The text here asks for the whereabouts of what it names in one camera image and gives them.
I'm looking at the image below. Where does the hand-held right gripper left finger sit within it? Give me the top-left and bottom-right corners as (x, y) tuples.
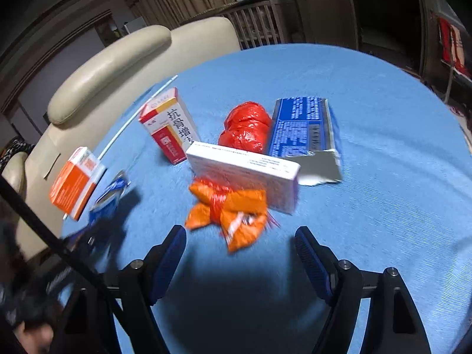
(55, 225), (188, 354)

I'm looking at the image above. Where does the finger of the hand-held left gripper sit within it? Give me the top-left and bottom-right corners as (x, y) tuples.
(61, 214), (122, 255)

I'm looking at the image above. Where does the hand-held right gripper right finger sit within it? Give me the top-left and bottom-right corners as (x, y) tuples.
(294, 226), (432, 354)

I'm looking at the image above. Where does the small blue packet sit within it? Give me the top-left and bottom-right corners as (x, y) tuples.
(88, 177), (131, 225)

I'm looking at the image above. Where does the orange plastic bag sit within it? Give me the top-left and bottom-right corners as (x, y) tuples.
(184, 178), (271, 253)

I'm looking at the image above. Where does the white and purple box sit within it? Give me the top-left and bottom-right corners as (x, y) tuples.
(185, 141), (301, 215)

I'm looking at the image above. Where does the blue box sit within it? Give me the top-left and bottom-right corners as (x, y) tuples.
(267, 97), (343, 186)

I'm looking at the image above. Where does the white and red box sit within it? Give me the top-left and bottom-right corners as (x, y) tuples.
(138, 87), (201, 165)

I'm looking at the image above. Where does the red plastic bag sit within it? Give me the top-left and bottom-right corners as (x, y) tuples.
(218, 101), (273, 153)

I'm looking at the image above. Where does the orange and white box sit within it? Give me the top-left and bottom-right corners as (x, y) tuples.
(50, 147), (107, 221)

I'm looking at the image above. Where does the blue tablecloth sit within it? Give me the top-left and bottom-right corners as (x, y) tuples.
(59, 43), (472, 354)

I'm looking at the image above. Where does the dark patterned cushion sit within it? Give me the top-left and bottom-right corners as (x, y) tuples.
(0, 136), (35, 172)

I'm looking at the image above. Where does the cream leather sofa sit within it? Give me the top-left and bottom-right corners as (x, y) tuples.
(0, 17), (242, 262)

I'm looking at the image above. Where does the white board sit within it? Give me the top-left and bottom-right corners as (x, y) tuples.
(123, 18), (148, 37)

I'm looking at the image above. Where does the wooden crib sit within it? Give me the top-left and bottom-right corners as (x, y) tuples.
(229, 0), (286, 50)

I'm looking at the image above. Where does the brown door with keys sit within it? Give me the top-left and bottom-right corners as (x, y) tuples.
(284, 0), (360, 48)

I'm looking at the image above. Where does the red and white cloth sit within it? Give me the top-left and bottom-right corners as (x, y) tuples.
(439, 17), (467, 78)

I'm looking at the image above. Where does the brown door with glass pane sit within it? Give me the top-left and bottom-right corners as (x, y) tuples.
(411, 0), (472, 85)

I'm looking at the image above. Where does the black cable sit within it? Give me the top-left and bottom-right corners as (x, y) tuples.
(0, 176), (124, 316)

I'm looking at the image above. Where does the metal frame chair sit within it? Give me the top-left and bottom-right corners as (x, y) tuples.
(437, 18), (472, 106)

